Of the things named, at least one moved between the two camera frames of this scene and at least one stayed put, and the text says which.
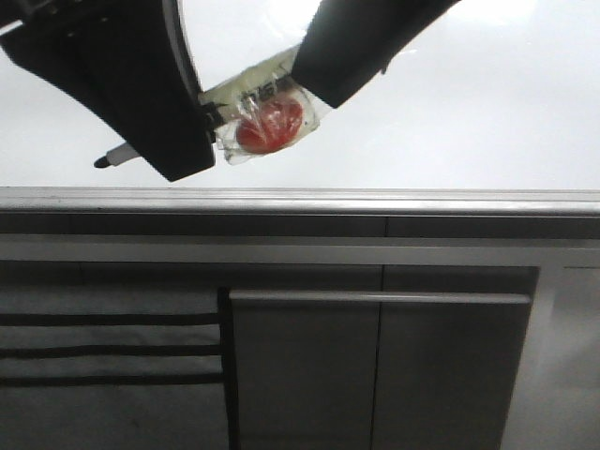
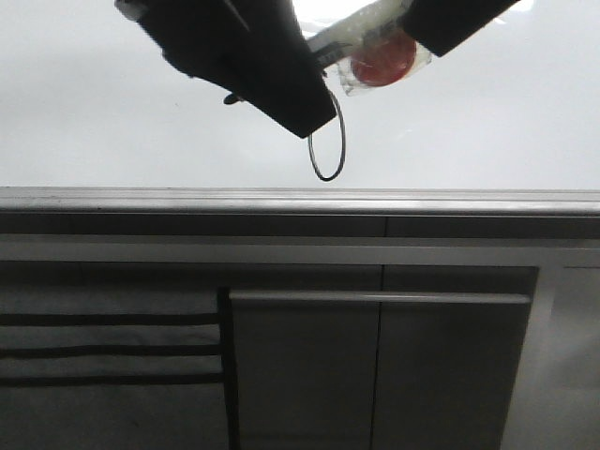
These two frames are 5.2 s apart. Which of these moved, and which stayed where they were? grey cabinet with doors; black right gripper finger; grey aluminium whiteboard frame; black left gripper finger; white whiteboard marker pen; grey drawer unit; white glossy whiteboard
Moved: black right gripper finger; black left gripper finger; white whiteboard marker pen
Stayed: grey cabinet with doors; white glossy whiteboard; grey drawer unit; grey aluminium whiteboard frame
